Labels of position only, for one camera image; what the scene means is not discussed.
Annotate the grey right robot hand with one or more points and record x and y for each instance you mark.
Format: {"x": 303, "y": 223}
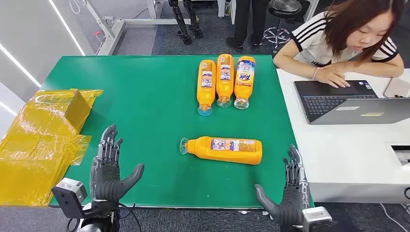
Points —
{"x": 291, "y": 205}

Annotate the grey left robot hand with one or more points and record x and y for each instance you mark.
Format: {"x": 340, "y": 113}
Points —
{"x": 104, "y": 179}

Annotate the orange detergent bottle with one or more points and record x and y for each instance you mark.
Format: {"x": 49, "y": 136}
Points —
{"x": 206, "y": 96}
{"x": 224, "y": 86}
{"x": 221, "y": 153}
{"x": 244, "y": 91}

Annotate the yellow film wrapped cardboard box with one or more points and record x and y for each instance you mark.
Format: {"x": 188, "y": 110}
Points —
{"x": 38, "y": 144}

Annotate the grey laptop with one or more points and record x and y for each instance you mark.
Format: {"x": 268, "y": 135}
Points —
{"x": 336, "y": 102}

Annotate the pale smartphone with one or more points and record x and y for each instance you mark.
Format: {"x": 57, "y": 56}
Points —
{"x": 398, "y": 88}

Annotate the black robot legs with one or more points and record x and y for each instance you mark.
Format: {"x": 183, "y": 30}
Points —
{"x": 179, "y": 19}

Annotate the person in dark trousers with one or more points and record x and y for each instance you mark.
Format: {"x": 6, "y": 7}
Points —
{"x": 243, "y": 19}

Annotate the black round stool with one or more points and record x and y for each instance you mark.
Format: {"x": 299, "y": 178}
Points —
{"x": 283, "y": 8}

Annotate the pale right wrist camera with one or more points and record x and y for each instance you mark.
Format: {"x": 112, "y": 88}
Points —
{"x": 317, "y": 219}

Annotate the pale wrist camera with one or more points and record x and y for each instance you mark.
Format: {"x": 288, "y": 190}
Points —
{"x": 72, "y": 190}
{"x": 317, "y": 219}

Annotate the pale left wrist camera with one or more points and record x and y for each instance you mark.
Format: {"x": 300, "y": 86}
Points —
{"x": 72, "y": 190}

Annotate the white metal table frame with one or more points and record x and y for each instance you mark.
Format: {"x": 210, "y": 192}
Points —
{"x": 110, "y": 33}

